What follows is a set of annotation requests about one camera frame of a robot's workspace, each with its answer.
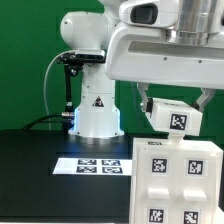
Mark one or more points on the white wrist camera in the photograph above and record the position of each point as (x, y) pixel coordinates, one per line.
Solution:
(150, 13)

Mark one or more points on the white marker sheet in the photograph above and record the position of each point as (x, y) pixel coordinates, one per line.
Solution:
(93, 166)

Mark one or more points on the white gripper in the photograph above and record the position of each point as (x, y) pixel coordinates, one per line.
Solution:
(140, 54)

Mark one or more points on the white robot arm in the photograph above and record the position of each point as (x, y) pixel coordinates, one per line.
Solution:
(97, 118)

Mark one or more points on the white cabinet body box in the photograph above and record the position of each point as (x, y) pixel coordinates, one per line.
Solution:
(176, 150)

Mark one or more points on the white cabinet top block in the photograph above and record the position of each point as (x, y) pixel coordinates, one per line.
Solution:
(174, 117)

